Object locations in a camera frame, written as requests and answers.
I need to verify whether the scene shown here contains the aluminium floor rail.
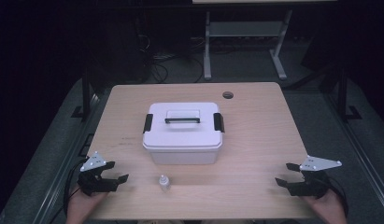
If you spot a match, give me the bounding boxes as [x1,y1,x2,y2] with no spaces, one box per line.
[323,92,384,217]
[32,92,103,224]

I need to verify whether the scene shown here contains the person's right hand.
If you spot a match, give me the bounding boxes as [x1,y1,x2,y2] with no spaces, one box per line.
[304,189,348,224]

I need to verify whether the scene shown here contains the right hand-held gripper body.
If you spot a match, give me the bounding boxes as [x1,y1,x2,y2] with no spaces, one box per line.
[288,154,343,200]

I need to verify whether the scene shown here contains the small clear plastic object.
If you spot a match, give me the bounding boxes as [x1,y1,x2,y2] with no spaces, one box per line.
[158,175,172,192]

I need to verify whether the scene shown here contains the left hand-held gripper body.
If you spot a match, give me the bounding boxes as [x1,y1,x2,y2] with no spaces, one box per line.
[77,151,119,197]

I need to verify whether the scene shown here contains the black floor cables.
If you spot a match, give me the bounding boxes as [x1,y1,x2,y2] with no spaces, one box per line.
[136,34,206,84]

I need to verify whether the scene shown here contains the white lid with black handle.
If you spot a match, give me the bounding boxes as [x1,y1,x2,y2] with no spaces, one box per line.
[141,102,226,153]

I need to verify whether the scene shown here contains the white plastic storage box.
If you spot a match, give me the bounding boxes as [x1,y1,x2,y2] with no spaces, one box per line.
[143,145,223,166]

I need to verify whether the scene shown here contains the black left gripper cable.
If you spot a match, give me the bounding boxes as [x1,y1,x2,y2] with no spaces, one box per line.
[63,158,90,217]

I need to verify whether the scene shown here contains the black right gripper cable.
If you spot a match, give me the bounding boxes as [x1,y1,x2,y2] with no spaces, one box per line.
[327,176,349,217]

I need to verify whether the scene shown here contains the person's left hand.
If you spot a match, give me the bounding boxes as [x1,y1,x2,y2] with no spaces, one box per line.
[65,186,108,224]

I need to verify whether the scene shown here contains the black metal stand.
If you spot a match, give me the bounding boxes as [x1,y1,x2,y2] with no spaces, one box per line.
[71,62,94,120]
[334,66,363,121]

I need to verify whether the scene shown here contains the grey metal table frame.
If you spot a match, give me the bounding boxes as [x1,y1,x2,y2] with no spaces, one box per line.
[203,8,293,81]

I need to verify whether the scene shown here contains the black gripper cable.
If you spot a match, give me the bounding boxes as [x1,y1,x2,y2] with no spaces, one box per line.
[63,158,90,217]
[327,176,349,217]

